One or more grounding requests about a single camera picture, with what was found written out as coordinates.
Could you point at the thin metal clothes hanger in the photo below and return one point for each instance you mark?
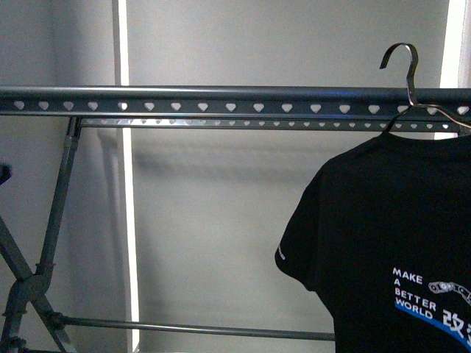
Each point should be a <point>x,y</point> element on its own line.
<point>410,87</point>

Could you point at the black printed t-shirt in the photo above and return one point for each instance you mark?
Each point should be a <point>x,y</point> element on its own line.
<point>382,236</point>

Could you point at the grey metal drying rack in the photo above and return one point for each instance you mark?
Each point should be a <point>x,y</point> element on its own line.
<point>283,108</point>

